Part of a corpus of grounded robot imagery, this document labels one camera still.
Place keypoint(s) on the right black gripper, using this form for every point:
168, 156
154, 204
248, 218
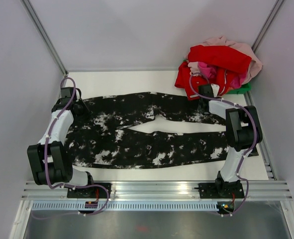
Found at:
201, 109

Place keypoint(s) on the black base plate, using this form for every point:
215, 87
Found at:
87, 193
221, 191

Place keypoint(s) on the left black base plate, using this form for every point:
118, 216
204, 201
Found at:
87, 193

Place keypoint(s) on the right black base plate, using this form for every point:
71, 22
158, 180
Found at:
221, 191

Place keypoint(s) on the left aluminium frame post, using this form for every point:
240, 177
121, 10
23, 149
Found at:
44, 35

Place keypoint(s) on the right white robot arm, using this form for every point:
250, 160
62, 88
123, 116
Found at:
243, 132

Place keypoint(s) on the magenta pink trousers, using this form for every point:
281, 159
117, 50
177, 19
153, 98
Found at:
207, 70

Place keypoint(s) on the aluminium frame post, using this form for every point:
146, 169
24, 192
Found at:
267, 24
44, 35

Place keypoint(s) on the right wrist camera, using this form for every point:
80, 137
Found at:
215, 89

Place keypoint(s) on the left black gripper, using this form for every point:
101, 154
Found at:
80, 101

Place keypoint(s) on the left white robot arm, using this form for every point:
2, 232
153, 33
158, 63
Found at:
49, 160

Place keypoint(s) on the white slotted cable duct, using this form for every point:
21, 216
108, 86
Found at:
210, 206

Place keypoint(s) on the red trousers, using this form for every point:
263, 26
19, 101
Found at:
218, 65

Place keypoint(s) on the aluminium mounting rail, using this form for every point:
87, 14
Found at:
162, 191

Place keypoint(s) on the black white-splattered trousers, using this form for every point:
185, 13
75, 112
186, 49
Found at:
106, 139

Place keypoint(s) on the right aluminium frame post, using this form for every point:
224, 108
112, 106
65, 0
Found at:
267, 24

